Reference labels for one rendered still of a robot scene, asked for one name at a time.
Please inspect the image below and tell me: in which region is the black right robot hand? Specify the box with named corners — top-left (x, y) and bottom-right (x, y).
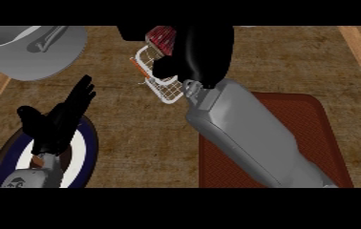
top-left (116, 26), bottom-right (235, 90)

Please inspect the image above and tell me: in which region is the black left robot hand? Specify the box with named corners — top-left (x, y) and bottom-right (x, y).
top-left (14, 74), bottom-right (97, 157)

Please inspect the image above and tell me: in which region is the red cupcake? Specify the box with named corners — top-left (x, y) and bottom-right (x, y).
top-left (143, 26), bottom-right (179, 59)

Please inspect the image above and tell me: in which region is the reddish brown tray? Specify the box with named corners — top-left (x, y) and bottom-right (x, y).
top-left (196, 92), bottom-right (355, 189)

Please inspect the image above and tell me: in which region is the white plate with blue rim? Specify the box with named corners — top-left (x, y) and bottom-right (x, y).
top-left (0, 114), bottom-right (100, 189)

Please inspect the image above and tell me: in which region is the brown food item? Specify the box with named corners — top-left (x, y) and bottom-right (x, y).
top-left (28, 155), bottom-right (45, 170)

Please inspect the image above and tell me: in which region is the orange carrot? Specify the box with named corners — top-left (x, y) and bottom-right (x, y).
top-left (128, 56), bottom-right (152, 80)

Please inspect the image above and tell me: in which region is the white wire tiered basket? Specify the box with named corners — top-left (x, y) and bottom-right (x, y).
top-left (133, 45), bottom-right (186, 105)

